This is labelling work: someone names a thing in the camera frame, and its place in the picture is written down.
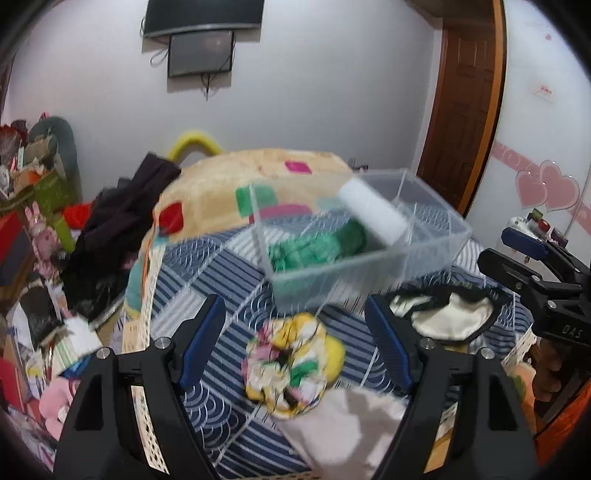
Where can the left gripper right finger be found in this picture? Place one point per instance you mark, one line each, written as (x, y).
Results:
(490, 437)

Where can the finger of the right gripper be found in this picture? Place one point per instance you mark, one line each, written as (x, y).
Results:
(548, 259)
(508, 272)

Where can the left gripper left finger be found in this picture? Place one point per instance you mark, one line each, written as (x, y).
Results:
(127, 420)

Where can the white drawstring cloth bag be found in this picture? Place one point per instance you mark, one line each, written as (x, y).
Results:
(348, 434)

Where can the white foam block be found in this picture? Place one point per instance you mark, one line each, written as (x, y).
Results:
(379, 216)

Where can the green knitted glove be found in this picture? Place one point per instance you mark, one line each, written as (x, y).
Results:
(318, 249)

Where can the clear plastic storage box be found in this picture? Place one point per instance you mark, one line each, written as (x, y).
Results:
(284, 208)

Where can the person's right hand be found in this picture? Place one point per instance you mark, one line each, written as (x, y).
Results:
(546, 380)

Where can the pink slipper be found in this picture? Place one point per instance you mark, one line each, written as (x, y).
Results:
(55, 403)

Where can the blue white patterned tablecloth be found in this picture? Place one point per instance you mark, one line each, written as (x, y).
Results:
(241, 439)

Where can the black and cream pouch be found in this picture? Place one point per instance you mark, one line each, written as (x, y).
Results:
(451, 313)

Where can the frosted wardrobe sliding door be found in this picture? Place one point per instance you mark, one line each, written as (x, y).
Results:
(541, 154)

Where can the black clothing pile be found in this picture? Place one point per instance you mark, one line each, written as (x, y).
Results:
(95, 273)

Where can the colourful floral scrunchie cloth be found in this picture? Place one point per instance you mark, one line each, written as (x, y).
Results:
(283, 365)

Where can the pink rabbit plush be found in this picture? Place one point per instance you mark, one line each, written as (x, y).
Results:
(44, 240)

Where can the red box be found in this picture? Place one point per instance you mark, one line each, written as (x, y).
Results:
(10, 228)

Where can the green storage box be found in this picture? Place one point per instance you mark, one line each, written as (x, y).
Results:
(51, 193)

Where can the beige patchwork blanket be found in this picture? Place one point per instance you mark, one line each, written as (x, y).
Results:
(206, 193)

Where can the yellow curved cushion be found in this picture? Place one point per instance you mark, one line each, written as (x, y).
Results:
(193, 139)

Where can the grey green plush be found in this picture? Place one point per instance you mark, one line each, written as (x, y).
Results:
(62, 147)

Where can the small wall monitor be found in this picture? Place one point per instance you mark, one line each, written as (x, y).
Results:
(200, 53)

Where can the black wall television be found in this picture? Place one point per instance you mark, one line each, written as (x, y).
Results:
(168, 17)

